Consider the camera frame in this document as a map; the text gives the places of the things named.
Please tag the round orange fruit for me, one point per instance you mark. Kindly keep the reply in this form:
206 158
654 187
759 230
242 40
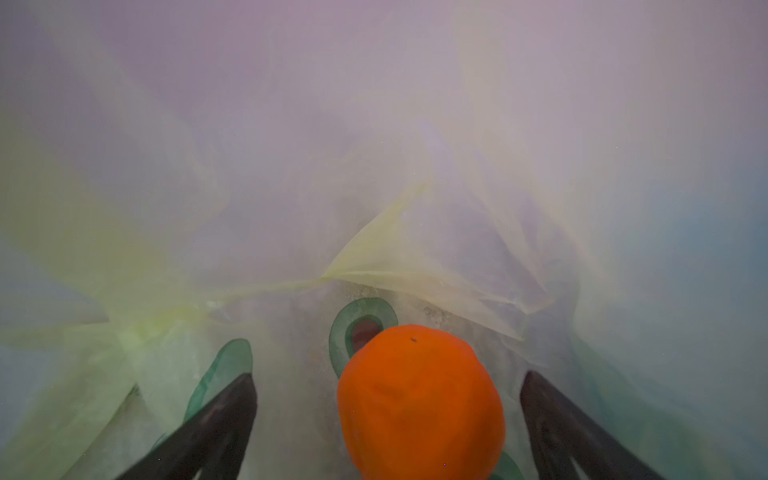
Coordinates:
417 403

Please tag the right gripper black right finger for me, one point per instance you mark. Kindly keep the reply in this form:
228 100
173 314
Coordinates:
564 440

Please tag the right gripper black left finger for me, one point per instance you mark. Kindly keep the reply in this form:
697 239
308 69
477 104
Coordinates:
211 445

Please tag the yellow plastic bag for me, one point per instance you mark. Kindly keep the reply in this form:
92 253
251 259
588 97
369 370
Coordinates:
191 189

